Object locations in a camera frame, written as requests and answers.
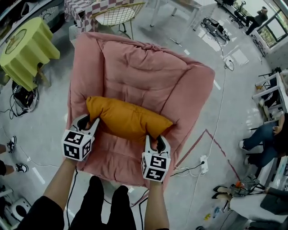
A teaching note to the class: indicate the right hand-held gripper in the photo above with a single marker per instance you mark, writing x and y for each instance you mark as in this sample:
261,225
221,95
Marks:
155,167

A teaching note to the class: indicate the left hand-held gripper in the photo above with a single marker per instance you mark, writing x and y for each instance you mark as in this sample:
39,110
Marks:
74,146

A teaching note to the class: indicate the orange cushion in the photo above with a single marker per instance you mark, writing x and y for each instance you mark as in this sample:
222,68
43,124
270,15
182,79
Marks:
128,119

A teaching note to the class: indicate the person's right forearm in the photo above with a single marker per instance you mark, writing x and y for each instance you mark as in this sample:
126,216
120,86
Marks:
156,206

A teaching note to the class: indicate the person's left forearm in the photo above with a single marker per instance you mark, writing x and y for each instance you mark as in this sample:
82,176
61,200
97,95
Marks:
60,179

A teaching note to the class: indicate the pink padded armchair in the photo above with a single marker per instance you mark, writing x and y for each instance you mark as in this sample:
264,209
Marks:
144,74

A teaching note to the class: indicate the red floor tape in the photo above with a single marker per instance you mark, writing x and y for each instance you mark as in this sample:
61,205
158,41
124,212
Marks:
191,149

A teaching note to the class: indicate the white power strip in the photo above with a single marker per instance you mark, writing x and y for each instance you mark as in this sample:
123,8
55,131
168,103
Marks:
203,164

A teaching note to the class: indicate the person's black trousers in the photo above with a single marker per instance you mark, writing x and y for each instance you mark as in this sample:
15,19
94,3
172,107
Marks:
96,202

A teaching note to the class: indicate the small yellow item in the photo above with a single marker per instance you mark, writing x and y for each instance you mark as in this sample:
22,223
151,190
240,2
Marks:
207,216

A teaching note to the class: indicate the clear water bottle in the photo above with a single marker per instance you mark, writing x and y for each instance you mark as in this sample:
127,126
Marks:
216,211

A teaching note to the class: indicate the round table green tablecloth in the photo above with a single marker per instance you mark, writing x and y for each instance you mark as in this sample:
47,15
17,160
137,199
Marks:
29,56

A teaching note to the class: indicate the white patterned storage basket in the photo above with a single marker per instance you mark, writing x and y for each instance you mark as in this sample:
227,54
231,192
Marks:
73,33

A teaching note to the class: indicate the black white patterned handbag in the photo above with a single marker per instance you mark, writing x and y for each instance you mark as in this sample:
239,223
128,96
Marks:
247,184

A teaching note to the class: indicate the person's black printed shirt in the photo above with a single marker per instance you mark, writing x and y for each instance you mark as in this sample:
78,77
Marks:
42,215

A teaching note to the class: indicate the round gold rimmed tray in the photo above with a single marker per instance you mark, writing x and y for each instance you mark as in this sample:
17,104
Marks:
14,41

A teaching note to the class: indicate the table with checkered tablecloth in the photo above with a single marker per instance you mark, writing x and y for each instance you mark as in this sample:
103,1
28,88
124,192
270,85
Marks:
87,13

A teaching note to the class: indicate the white desk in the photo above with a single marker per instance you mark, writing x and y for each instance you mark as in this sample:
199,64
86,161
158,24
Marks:
282,89

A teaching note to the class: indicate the white square table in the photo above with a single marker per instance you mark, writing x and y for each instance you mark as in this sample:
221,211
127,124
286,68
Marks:
177,4

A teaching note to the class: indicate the large black framed window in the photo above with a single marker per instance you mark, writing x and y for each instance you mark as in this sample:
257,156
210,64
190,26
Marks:
274,29

